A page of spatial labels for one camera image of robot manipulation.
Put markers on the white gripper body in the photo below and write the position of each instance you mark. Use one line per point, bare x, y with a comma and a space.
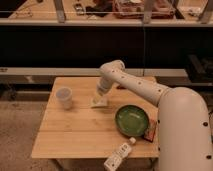
102, 88

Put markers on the white sponge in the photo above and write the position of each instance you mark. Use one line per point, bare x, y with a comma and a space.
102, 103

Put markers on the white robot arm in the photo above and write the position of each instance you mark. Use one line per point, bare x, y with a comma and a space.
184, 133

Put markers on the red brown oblong object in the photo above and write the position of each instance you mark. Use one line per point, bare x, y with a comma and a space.
119, 87

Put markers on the green bowl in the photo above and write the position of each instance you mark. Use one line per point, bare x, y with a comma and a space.
131, 120

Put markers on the wooden table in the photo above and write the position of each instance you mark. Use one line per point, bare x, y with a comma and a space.
83, 132

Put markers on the white plastic bottle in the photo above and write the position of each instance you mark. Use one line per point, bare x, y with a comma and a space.
113, 162

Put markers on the metal shelf rack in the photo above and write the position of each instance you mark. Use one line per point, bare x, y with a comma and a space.
188, 13

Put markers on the pink tray on shelf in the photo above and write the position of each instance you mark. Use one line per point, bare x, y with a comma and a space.
134, 9

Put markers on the black device on shelf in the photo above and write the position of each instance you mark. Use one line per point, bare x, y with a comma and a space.
79, 9

